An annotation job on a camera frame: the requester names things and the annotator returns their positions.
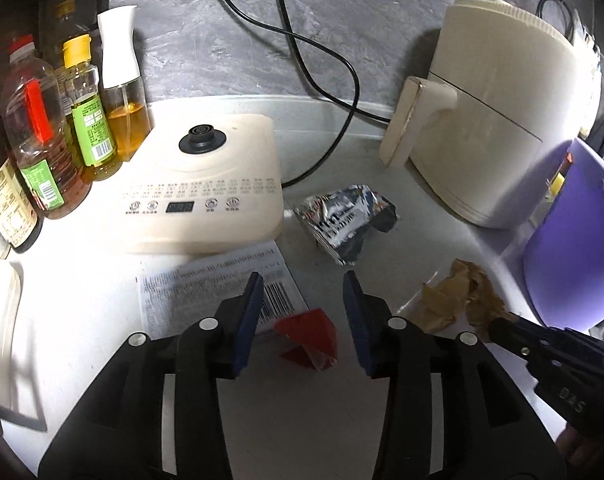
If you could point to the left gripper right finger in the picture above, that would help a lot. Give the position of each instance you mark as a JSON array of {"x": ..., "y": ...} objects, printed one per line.
[{"x": 452, "y": 410}]

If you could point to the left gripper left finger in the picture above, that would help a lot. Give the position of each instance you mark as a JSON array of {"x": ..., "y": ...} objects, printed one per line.
[{"x": 115, "y": 429}]

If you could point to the red wrapper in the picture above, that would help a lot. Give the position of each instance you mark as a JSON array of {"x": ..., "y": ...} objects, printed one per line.
[{"x": 313, "y": 338}]

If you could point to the purple plastic bucket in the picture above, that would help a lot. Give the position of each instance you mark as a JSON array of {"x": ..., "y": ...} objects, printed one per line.
[{"x": 563, "y": 262}]

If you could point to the white printed paper sheet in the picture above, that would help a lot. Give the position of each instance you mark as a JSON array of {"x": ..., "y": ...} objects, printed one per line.
[{"x": 172, "y": 300}]

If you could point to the silver foil snack wrapper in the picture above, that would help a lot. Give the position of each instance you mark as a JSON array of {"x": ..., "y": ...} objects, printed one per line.
[{"x": 340, "y": 220}]

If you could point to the dark soy sauce bottle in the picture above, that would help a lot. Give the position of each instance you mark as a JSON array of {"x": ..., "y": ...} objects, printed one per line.
[{"x": 20, "y": 223}]

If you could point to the green label oil bottle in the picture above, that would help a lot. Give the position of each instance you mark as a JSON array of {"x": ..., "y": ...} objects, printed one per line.
[{"x": 81, "y": 85}]

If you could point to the oil sprayer white top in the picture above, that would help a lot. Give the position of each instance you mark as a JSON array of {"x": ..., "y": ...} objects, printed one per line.
[{"x": 123, "y": 93}]

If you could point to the white air fryer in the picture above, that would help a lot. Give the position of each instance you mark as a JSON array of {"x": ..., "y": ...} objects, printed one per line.
[{"x": 505, "y": 95}]

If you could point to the red cap oil bottle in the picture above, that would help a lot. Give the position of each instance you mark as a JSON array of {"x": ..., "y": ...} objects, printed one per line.
[{"x": 42, "y": 144}]

